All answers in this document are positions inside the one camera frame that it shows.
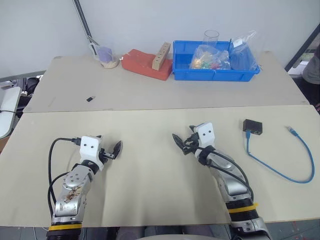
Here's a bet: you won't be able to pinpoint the clear plastic cup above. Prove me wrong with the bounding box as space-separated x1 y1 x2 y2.
203 29 221 47

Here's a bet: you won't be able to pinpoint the black diagonal frame bar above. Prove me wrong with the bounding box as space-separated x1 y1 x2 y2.
284 23 320 71

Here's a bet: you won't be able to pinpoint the blue plastic bin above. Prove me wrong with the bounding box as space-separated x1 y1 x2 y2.
172 40 262 82

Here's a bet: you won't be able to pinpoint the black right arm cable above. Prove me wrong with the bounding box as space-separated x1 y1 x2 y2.
197 146 255 201

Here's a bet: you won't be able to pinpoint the person in dark clothes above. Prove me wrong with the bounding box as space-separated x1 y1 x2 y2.
301 46 320 85

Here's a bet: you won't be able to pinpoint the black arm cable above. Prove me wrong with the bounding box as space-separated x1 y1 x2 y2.
197 146 255 201
47 137 81 219

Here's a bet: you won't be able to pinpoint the wooden block with holes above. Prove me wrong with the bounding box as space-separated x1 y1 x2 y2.
151 41 172 71

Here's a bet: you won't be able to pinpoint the blue Ethernet cable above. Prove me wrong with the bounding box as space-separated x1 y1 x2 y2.
243 126 316 184

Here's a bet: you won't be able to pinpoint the white chair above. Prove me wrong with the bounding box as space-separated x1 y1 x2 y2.
0 85 23 139

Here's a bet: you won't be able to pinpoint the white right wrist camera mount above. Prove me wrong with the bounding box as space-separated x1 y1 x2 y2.
194 122 216 151

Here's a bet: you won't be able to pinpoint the small black adapter box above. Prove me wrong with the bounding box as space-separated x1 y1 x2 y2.
241 119 264 136

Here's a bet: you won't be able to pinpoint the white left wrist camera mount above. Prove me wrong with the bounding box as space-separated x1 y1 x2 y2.
79 135 105 172

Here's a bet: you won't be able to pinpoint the red folded cloth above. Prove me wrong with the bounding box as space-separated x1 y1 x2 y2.
121 48 174 82

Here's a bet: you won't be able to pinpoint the glass measuring cup purple contents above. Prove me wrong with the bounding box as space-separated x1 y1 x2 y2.
88 42 119 69

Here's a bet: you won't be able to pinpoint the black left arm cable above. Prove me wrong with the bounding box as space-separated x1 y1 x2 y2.
47 137 81 219

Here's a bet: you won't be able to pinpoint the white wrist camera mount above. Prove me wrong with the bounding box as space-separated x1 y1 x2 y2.
194 122 216 151
79 135 105 172

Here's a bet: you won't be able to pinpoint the bag of colourful small parts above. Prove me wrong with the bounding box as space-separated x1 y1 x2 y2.
188 44 232 71

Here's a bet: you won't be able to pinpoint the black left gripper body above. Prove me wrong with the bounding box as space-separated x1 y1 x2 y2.
99 147 116 164

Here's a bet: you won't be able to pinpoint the clear bag with dark contents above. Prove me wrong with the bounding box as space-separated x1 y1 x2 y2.
228 30 260 71

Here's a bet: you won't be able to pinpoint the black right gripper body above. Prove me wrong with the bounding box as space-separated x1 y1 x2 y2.
182 132 201 155

